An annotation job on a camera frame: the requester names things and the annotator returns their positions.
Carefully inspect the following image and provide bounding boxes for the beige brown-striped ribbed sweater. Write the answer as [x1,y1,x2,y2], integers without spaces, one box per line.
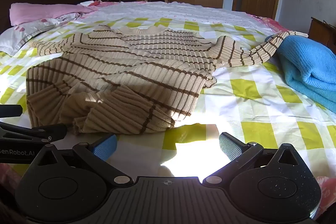
[26,24,309,135]

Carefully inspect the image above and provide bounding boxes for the white heart-print pillow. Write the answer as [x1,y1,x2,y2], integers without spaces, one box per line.
[0,16,88,54]

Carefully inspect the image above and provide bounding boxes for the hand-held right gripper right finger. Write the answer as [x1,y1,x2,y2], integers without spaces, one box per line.
[202,132,305,185]

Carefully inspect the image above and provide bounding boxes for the blue knit sweater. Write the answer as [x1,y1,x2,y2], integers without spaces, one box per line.
[265,34,336,111]

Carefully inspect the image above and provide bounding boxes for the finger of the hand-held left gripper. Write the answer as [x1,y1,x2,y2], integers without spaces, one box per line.
[0,122,68,145]
[0,105,23,118]

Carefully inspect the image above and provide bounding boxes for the brown wooden side cabinet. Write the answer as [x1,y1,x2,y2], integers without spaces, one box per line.
[308,17,336,54]

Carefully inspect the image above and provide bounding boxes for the bed with chequered yellow sheet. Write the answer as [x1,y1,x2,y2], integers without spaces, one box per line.
[0,0,336,203]

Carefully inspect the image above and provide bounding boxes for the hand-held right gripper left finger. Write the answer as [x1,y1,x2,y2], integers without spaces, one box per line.
[31,133,134,186]

